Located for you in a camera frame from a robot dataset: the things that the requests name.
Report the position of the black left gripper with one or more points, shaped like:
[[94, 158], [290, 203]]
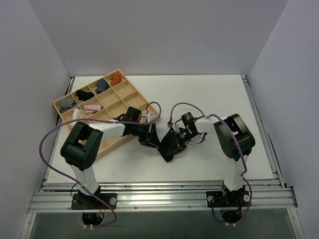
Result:
[[146, 134]]

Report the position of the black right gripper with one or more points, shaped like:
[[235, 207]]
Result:
[[175, 141]]

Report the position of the black underwear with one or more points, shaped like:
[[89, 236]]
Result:
[[163, 149]]

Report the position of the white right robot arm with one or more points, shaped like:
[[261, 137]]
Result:
[[235, 139]]

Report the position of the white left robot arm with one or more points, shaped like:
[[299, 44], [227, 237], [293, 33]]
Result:
[[82, 145]]

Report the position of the wooden compartment tray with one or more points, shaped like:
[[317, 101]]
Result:
[[114, 101]]

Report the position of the pink rolled sock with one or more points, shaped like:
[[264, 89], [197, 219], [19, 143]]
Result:
[[91, 109]]

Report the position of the orange rolled sock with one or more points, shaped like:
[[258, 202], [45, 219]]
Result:
[[116, 79]]

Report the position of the dark grey rolled sock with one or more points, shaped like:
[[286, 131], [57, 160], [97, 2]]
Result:
[[102, 86]]

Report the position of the white rolled sock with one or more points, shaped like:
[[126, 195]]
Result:
[[77, 114]]

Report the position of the black rolled sock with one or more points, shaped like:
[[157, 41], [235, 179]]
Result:
[[84, 96]]

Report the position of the grey striped rolled sock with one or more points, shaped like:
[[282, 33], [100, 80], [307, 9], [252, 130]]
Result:
[[66, 104]]

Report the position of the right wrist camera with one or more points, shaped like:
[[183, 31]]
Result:
[[187, 119]]

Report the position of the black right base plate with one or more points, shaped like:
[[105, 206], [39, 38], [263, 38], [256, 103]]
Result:
[[222, 199]]

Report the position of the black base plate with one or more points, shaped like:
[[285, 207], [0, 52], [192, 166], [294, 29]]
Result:
[[81, 201], [222, 199]]

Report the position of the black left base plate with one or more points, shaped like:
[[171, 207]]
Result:
[[81, 201]]

